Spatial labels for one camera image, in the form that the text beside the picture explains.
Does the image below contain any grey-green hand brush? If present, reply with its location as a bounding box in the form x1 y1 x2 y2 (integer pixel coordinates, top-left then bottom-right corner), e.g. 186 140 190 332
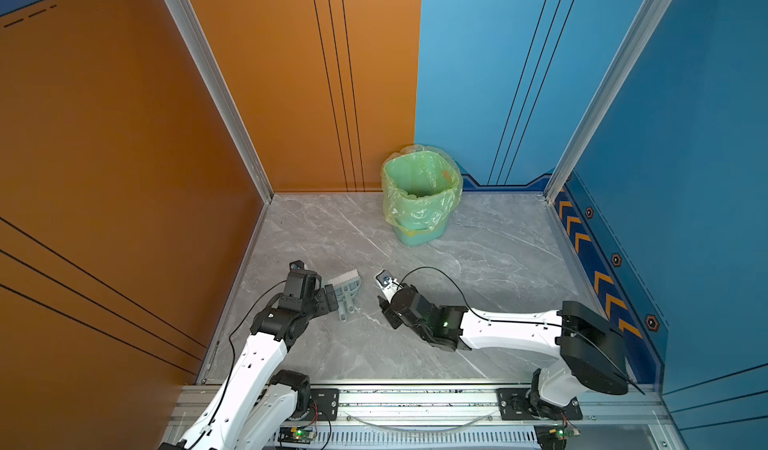
329 270 362 322

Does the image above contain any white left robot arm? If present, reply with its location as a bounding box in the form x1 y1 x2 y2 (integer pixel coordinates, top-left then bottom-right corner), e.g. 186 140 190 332
160 261 338 449

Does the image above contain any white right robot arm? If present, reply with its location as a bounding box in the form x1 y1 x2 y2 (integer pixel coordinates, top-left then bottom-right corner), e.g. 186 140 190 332
378 283 630 409

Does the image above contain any green trash bin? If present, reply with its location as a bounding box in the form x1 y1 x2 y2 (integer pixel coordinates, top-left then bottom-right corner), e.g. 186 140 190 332
393 209 451 246

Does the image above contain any left green circuit board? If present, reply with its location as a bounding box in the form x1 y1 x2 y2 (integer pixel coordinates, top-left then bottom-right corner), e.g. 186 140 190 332
276 426 317 447

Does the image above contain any green circuit board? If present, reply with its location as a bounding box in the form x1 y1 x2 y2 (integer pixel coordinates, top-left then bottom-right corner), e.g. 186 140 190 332
276 426 317 447
534 426 581 450

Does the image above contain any right green circuit board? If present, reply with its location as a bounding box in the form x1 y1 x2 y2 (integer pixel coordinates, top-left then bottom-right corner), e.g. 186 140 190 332
534 426 581 450

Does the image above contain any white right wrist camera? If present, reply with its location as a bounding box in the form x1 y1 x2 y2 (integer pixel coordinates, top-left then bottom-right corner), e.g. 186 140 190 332
375 270 401 302

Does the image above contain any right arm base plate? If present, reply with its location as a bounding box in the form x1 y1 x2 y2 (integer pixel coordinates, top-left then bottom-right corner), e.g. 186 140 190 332
496 387 583 423

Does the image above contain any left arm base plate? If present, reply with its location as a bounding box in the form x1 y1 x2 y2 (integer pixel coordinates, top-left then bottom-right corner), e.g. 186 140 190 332
291 386 340 421

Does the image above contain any aluminium front rail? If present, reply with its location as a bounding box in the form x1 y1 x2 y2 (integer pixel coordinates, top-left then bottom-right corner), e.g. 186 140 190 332
167 382 679 428

